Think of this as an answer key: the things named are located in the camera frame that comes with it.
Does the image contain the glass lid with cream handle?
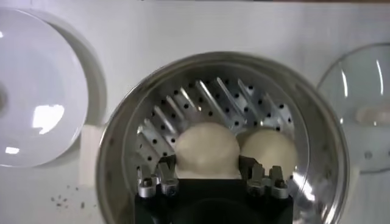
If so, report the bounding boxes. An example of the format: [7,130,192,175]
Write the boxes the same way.
[316,42,390,175]

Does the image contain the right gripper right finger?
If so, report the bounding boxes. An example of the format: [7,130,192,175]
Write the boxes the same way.
[239,155,290,200]

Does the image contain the large white plate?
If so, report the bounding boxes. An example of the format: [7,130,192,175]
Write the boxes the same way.
[0,7,90,168]

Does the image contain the scattered dark crumbs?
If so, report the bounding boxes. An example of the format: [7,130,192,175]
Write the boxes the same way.
[50,184,96,211]

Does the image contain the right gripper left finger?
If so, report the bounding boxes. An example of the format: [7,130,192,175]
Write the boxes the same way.
[136,155,181,199]

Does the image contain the perforated steel steamer basket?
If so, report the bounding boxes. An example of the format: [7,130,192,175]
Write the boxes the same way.
[96,51,350,224]

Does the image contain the white steamed baozi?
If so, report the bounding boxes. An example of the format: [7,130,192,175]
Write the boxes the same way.
[174,121,241,180]
[240,129,299,181]

